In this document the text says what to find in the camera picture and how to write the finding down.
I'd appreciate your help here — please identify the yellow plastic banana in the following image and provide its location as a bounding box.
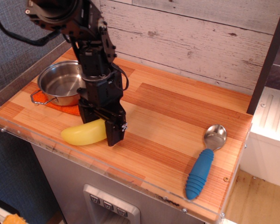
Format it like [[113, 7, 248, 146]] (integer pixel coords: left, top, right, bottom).
[[61, 119, 107, 146]]

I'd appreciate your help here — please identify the dark right post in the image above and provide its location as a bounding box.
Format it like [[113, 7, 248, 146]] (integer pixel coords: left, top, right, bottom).
[[246, 18, 280, 115]]

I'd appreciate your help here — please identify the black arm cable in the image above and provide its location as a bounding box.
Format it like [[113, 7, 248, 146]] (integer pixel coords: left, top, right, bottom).
[[0, 4, 61, 47]]

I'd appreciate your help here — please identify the blue handled metal spoon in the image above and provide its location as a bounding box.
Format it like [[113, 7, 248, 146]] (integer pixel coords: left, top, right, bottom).
[[185, 124, 227, 200]]

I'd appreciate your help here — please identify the silver toy fridge cabinet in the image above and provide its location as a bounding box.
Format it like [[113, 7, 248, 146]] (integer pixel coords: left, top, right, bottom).
[[32, 144, 202, 224]]

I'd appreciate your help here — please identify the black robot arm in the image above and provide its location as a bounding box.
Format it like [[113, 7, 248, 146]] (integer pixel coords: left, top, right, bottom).
[[26, 0, 128, 146]]

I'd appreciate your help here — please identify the orange cloth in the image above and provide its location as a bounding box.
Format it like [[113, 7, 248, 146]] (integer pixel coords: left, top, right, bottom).
[[31, 90, 80, 116]]

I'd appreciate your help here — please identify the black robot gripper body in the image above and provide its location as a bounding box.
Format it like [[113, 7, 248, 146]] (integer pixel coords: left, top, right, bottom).
[[77, 71, 128, 129]]

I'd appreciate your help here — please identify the stainless steel pot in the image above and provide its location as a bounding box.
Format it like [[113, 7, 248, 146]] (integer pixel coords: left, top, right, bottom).
[[30, 60, 85, 106]]

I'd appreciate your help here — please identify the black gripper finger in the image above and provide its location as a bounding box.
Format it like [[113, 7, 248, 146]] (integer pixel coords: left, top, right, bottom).
[[78, 100, 99, 124], [105, 120, 126, 147]]

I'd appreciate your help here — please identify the orange object bottom left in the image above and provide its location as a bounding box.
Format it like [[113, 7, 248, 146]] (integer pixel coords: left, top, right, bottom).
[[0, 214, 27, 224]]

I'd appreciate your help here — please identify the grey dispenser button panel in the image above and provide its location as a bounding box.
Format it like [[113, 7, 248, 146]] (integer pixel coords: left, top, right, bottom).
[[83, 184, 141, 224]]

